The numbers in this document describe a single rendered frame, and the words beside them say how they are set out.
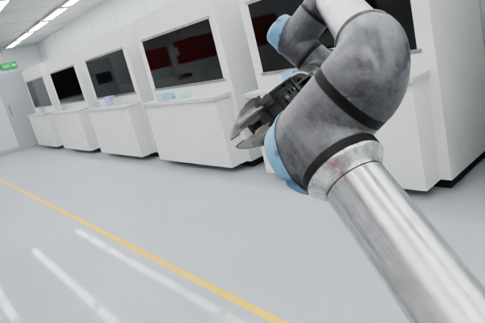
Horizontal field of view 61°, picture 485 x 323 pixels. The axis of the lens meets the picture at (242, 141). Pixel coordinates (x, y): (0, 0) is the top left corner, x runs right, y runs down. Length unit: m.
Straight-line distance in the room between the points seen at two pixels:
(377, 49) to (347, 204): 0.19
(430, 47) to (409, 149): 0.70
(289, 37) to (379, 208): 0.52
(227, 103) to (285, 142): 3.99
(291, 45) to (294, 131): 0.39
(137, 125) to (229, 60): 2.38
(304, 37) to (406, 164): 2.34
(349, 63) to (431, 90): 2.64
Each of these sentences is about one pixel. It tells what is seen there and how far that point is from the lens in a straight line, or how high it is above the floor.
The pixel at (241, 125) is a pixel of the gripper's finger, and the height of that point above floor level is 1.23.
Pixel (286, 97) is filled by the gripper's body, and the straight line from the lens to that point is 0.75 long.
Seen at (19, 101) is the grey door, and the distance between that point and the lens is 13.25.
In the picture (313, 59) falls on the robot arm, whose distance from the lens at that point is 0.91.
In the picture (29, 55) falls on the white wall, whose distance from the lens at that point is 13.48.
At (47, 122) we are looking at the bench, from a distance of 10.53.
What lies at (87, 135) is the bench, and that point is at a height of 0.39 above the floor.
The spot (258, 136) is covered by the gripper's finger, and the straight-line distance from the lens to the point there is 0.75.
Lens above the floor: 1.37
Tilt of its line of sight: 13 degrees down
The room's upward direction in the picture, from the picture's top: 14 degrees counter-clockwise
